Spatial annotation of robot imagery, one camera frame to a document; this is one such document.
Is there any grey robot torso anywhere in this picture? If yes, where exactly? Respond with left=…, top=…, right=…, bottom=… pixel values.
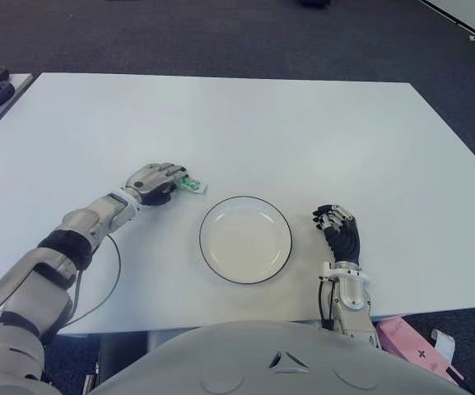
left=84, top=320, right=463, bottom=395

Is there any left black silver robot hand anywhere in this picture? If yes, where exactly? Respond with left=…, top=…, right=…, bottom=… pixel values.
left=123, top=163, right=189, bottom=207

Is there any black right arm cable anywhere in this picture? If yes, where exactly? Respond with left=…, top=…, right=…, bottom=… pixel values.
left=318, top=279, right=331, bottom=330

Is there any green white toothpaste tube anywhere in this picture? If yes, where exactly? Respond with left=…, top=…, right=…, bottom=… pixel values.
left=175, top=174, right=209, bottom=195

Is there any pink cardboard box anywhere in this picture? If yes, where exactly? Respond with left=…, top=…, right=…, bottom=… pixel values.
left=375, top=317, right=465, bottom=382

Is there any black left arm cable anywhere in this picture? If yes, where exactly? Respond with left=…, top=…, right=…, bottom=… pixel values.
left=62, top=235, right=122, bottom=330

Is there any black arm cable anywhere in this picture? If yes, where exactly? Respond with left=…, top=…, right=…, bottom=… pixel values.
left=62, top=235, right=122, bottom=330
left=318, top=279, right=331, bottom=330

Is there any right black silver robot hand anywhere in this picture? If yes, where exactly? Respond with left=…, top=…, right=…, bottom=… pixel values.
left=312, top=202, right=361, bottom=264

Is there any white plate with black rim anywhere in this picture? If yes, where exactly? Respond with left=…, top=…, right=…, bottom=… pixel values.
left=198, top=196, right=294, bottom=286

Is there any white paper slip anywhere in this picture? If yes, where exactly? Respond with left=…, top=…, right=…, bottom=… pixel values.
left=430, top=328, right=456, bottom=365

